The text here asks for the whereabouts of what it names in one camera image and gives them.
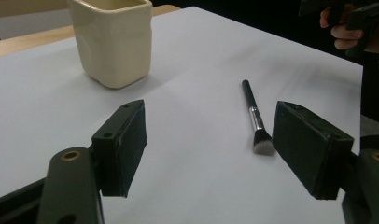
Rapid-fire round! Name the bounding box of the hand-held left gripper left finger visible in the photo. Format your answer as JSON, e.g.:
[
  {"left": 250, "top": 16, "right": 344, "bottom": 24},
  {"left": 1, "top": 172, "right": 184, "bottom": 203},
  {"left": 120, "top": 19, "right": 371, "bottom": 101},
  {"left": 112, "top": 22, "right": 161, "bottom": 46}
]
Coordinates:
[{"left": 91, "top": 99, "right": 148, "bottom": 198}]

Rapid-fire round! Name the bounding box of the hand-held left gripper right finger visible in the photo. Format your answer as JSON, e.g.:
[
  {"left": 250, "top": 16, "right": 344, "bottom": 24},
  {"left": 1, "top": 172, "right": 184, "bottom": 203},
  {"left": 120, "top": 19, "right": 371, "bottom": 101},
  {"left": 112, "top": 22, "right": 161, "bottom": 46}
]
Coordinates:
[{"left": 272, "top": 100, "right": 356, "bottom": 201}]

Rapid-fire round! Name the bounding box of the black makeup brush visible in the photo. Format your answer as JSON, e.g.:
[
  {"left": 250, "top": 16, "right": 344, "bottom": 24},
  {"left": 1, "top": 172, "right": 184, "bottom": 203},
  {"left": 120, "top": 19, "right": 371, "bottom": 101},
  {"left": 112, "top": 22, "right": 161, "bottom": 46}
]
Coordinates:
[{"left": 241, "top": 79, "right": 276, "bottom": 156}]

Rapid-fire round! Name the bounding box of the cream square ceramic cup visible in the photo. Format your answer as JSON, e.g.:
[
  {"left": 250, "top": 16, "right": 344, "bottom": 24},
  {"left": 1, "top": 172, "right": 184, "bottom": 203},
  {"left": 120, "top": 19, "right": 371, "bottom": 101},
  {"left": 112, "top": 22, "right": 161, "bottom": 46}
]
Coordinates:
[{"left": 66, "top": 0, "right": 154, "bottom": 90}]

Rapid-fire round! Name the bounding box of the white table sheet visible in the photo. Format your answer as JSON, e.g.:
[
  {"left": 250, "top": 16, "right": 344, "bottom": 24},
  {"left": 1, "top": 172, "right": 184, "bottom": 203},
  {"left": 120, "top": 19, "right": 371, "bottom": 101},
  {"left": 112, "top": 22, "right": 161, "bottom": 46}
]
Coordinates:
[{"left": 0, "top": 6, "right": 364, "bottom": 224}]

